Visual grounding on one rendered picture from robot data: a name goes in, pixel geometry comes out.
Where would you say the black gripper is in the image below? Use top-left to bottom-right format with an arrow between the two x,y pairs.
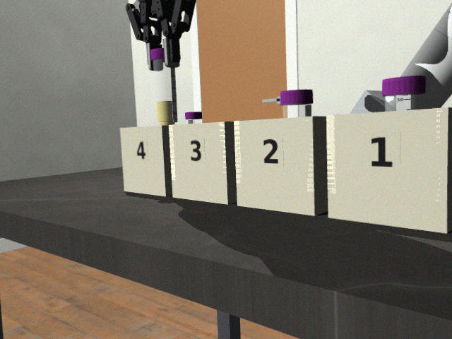
126,0 -> 196,71

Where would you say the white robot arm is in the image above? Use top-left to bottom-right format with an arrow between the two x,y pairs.
400,3 -> 452,109

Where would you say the beige block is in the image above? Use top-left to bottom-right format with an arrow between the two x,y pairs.
169,121 -> 237,205
326,107 -> 452,234
234,116 -> 328,216
120,125 -> 172,196

